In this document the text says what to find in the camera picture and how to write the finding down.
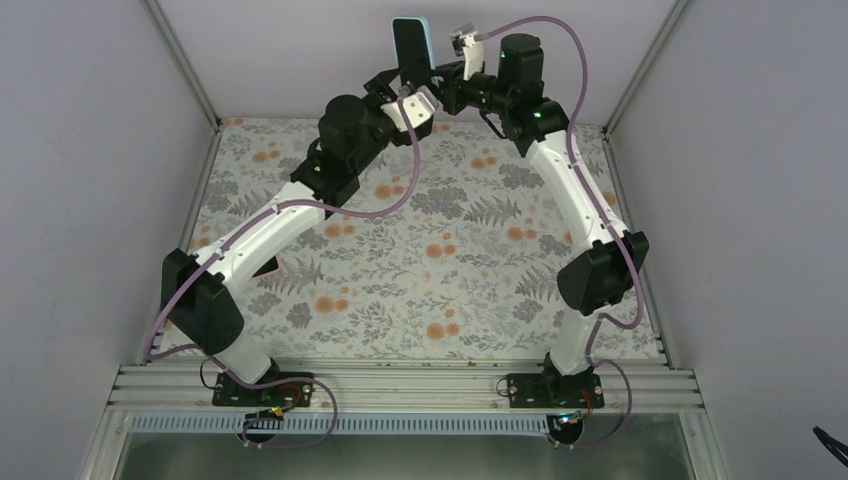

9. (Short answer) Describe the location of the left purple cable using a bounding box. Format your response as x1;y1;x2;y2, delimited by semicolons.
142;99;423;450

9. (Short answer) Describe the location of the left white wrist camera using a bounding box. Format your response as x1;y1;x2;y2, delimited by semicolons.
400;88;439;131

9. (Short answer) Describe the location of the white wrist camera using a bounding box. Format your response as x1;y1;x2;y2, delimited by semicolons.
450;23;485;81
400;88;439;131

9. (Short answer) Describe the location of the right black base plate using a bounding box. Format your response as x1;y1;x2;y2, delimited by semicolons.
505;368;605;409

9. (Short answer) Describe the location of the phone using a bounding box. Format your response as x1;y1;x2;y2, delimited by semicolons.
391;17;434;88
253;257;280;278

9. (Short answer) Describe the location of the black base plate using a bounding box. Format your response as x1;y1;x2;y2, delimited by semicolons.
505;368;605;409
211;372;314;409

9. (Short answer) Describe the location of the left aluminium corner post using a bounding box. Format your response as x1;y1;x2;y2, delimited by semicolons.
143;0;221;131

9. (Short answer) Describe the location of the floral patterned table mat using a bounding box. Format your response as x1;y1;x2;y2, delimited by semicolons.
158;117;664;362

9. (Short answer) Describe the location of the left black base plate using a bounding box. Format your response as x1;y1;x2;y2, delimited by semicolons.
211;372;314;409

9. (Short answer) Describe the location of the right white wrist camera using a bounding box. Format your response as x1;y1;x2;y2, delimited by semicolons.
450;23;485;81

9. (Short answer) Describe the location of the right aluminium corner post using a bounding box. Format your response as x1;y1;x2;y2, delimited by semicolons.
603;0;690;139

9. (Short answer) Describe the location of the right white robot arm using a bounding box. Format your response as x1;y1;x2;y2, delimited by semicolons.
435;31;649;408

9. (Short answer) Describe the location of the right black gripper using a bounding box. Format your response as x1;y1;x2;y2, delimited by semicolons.
420;60;513;116

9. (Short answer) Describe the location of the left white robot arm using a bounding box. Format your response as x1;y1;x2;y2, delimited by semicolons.
156;69;438;405

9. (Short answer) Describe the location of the black object at edge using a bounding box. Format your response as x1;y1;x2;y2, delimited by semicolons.
812;426;848;467

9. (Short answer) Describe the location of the aluminium corner post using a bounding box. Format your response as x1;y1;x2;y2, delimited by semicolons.
143;0;221;131
603;0;690;139

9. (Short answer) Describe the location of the aluminium rail frame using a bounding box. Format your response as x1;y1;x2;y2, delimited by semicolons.
106;357;704;437

